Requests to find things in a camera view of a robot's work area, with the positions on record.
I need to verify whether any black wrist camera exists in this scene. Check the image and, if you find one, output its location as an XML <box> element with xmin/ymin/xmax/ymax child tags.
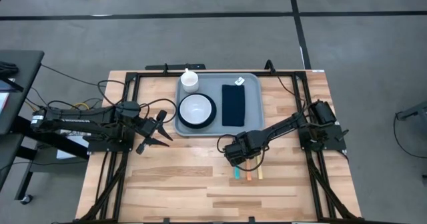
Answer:
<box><xmin>223</xmin><ymin>143</ymin><xmax>246</xmax><ymax>167</ymax></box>
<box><xmin>137</xmin><ymin>117</ymin><xmax>157</xmax><ymax>137</ymax></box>

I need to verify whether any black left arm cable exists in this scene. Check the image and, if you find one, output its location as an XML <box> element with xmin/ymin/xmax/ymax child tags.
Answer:
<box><xmin>96</xmin><ymin>79</ymin><xmax>178</xmax><ymax>125</ymax></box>

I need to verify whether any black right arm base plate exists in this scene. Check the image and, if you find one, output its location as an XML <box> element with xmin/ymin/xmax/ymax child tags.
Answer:
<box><xmin>298</xmin><ymin>123</ymin><xmax>350</xmax><ymax>152</ymax></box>

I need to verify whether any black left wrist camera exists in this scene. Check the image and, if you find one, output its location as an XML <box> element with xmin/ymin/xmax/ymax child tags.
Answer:
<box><xmin>137</xmin><ymin>117</ymin><xmax>157</xmax><ymax>137</ymax></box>

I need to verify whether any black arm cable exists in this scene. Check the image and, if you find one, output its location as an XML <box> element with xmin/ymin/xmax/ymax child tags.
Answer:
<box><xmin>265</xmin><ymin>59</ymin><xmax>306</xmax><ymax>105</ymax></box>
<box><xmin>96</xmin><ymin>79</ymin><xmax>178</xmax><ymax>125</ymax></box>

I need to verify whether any yellow-handled knife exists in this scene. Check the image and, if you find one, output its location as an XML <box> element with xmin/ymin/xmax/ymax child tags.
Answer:
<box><xmin>256</xmin><ymin>155</ymin><xmax>264</xmax><ymax>180</ymax></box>

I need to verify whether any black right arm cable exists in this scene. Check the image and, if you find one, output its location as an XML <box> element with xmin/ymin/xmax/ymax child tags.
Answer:
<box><xmin>265</xmin><ymin>59</ymin><xmax>306</xmax><ymax>105</ymax></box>

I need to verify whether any black desk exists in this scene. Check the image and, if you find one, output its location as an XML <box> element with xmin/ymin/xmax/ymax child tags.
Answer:
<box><xmin>0</xmin><ymin>49</ymin><xmax>91</xmax><ymax>201</ymax></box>

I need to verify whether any white ribbed bowl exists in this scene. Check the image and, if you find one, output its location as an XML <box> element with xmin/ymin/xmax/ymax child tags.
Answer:
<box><xmin>179</xmin><ymin>93</ymin><xmax>213</xmax><ymax>125</ymax></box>

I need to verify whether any dark navy cloth napkin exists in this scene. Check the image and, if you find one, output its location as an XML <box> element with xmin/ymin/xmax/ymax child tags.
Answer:
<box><xmin>222</xmin><ymin>84</ymin><xmax>246</xmax><ymax>127</ymax></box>

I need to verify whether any black floor cable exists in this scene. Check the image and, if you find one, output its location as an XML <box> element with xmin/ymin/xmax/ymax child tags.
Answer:
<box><xmin>392</xmin><ymin>112</ymin><xmax>427</xmax><ymax>160</ymax></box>

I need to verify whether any black bar with blue light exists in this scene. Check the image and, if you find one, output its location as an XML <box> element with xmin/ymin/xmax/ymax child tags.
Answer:
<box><xmin>144</xmin><ymin>63</ymin><xmax>207</xmax><ymax>71</ymax></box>

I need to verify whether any white mug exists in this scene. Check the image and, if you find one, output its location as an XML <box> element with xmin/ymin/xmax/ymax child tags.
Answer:
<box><xmin>180</xmin><ymin>67</ymin><xmax>200</xmax><ymax>93</ymax></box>

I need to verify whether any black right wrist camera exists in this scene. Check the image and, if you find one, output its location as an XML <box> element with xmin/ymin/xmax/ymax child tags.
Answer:
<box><xmin>223</xmin><ymin>143</ymin><xmax>246</xmax><ymax>167</ymax></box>

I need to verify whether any black aluminium table frame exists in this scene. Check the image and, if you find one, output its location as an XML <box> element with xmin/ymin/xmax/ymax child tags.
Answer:
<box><xmin>77</xmin><ymin>69</ymin><xmax>363</xmax><ymax>224</ymax></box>

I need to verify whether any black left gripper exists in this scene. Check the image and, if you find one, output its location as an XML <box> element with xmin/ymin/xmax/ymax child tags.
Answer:
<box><xmin>135</xmin><ymin>109</ymin><xmax>173</xmax><ymax>155</ymax></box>

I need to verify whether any black bundle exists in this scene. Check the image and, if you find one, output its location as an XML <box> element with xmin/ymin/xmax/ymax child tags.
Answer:
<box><xmin>0</xmin><ymin>61</ymin><xmax>19</xmax><ymax>80</ymax></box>

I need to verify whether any grey plastic tray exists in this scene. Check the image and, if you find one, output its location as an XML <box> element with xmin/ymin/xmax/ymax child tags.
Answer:
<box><xmin>173</xmin><ymin>72</ymin><xmax>266</xmax><ymax>137</ymax></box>

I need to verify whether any yellow cable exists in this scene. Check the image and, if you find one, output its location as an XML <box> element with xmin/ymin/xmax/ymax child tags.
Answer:
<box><xmin>71</xmin><ymin>101</ymin><xmax>91</xmax><ymax>111</ymax></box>

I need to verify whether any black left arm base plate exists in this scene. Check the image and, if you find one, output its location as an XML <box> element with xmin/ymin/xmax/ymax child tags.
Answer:
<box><xmin>83</xmin><ymin>130</ymin><xmax>135</xmax><ymax>153</ymax></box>

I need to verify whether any white paper sheet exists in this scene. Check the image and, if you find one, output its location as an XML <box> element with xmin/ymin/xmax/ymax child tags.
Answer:
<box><xmin>0</xmin><ymin>78</ymin><xmax>17</xmax><ymax>117</ymax></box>

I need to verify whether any dark teal plate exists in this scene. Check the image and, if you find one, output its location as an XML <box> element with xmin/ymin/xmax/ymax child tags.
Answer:
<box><xmin>177</xmin><ymin>92</ymin><xmax>218</xmax><ymax>129</ymax></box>

